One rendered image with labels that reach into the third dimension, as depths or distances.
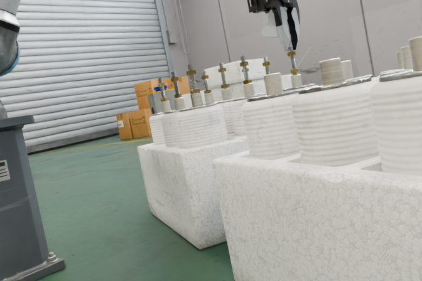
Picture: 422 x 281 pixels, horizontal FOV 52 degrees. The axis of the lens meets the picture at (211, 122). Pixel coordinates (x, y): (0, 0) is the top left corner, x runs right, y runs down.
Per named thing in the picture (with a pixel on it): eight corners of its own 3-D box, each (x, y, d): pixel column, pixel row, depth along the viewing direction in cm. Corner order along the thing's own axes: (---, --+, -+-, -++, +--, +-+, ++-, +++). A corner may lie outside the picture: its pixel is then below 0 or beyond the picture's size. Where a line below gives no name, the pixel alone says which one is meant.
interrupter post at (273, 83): (273, 100, 55) (268, 74, 55) (264, 101, 58) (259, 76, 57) (289, 96, 56) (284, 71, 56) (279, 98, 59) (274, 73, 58)
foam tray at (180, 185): (199, 250, 78) (179, 153, 77) (150, 212, 115) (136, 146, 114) (369, 195, 92) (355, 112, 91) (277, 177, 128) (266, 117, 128)
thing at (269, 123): (290, 249, 52) (262, 100, 51) (252, 233, 60) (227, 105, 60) (353, 226, 55) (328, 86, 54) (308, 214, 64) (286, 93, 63)
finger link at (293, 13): (282, 52, 102) (272, 13, 100) (305, 46, 98) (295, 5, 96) (276, 54, 99) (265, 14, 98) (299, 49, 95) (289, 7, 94)
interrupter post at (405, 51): (416, 73, 49) (411, 44, 49) (399, 76, 51) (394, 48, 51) (431, 70, 50) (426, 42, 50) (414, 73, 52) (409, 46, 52)
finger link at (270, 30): (268, 55, 96) (264, 14, 97) (291, 49, 93) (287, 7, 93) (260, 54, 94) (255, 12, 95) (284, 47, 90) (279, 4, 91)
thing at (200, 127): (189, 206, 83) (171, 113, 82) (194, 194, 93) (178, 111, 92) (238, 197, 83) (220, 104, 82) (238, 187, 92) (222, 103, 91)
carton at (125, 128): (140, 135, 533) (135, 111, 531) (152, 133, 516) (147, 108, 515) (120, 140, 512) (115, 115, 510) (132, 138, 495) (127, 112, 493)
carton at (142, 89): (171, 103, 497) (166, 78, 495) (156, 106, 479) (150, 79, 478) (154, 107, 517) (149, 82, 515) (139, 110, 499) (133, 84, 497)
